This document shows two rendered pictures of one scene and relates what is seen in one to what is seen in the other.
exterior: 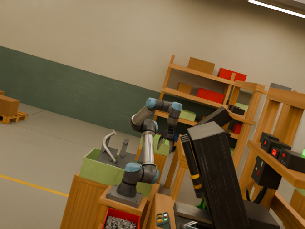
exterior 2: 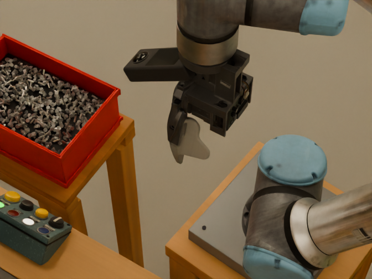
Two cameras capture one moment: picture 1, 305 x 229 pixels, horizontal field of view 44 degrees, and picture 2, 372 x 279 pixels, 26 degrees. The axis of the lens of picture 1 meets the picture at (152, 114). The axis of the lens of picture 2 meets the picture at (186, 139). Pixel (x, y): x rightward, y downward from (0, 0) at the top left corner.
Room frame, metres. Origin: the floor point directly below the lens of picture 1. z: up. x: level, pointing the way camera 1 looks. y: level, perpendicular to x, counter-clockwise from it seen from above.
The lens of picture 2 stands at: (2.99, -0.74, 2.22)
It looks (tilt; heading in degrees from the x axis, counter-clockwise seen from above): 54 degrees down; 123
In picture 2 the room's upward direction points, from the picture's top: straight up
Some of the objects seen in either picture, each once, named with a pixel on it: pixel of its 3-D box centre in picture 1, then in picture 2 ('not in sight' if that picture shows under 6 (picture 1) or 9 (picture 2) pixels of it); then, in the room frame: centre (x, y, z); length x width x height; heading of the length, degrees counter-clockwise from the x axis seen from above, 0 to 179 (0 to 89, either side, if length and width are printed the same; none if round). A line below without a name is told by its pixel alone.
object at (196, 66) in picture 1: (219, 115); not in sight; (9.00, -1.55, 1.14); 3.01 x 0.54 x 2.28; 89
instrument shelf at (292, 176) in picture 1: (286, 164); not in sight; (2.14, -0.82, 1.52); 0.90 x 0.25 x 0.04; 2
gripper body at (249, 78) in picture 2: (169, 131); (211, 79); (2.64, -0.15, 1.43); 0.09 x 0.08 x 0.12; 1
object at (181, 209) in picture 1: (208, 217); not in sight; (2.05, -0.47, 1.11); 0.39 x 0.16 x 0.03; 92
